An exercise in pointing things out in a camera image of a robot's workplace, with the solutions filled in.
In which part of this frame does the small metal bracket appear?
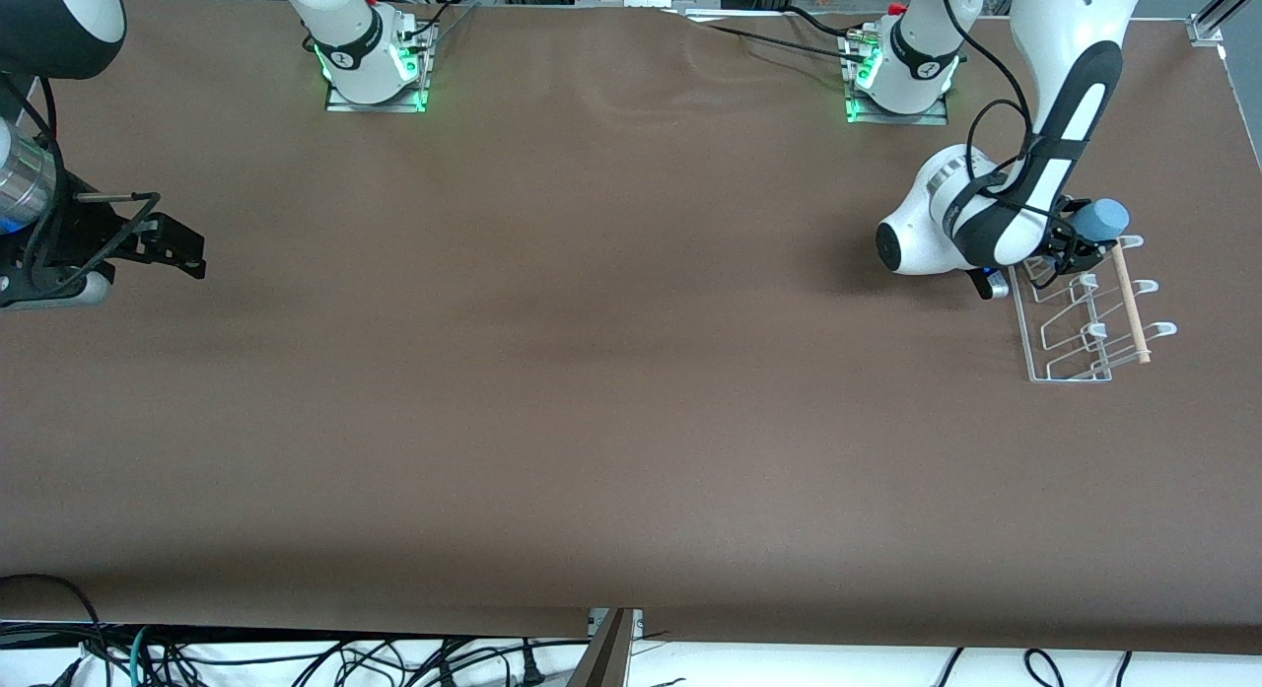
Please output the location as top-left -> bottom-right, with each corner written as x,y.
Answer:
589,608 -> 644,641

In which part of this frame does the grey table support beam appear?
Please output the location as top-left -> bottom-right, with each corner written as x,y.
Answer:
567,608 -> 634,687

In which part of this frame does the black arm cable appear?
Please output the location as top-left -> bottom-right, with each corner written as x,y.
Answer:
20,76 -> 164,294
937,0 -> 1078,227

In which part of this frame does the teal cable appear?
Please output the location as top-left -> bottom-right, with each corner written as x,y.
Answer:
128,625 -> 159,687

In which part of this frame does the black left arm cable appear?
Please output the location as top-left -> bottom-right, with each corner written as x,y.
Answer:
937,0 -> 1078,227

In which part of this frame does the short black table cable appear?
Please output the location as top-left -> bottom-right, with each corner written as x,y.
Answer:
784,5 -> 874,39

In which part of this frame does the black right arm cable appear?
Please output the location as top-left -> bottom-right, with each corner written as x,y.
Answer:
20,76 -> 164,294

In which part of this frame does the aluminium corner profile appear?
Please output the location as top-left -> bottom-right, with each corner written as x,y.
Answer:
1188,0 -> 1262,45

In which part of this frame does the brown table cover sheet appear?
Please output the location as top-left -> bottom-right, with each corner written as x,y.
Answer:
0,0 -> 1262,656

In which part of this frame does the wooden rack handle rod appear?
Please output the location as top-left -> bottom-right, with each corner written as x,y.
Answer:
1111,243 -> 1153,365

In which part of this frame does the black base cable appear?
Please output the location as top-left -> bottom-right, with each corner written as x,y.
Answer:
399,0 -> 479,47

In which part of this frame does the white wire cup rack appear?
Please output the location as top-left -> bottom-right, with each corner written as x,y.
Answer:
1008,236 -> 1179,384

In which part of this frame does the long black table cable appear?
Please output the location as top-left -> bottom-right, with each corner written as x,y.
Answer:
680,12 -> 869,67

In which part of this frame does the blue plastic cup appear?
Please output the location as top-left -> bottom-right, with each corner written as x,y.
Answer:
1071,198 -> 1131,243

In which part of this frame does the thick black floor cable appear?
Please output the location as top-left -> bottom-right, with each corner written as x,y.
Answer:
0,573 -> 105,668

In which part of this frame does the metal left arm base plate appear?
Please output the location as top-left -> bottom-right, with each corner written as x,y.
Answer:
845,29 -> 950,126

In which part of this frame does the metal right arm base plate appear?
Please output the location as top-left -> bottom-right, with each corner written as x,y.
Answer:
325,17 -> 432,114

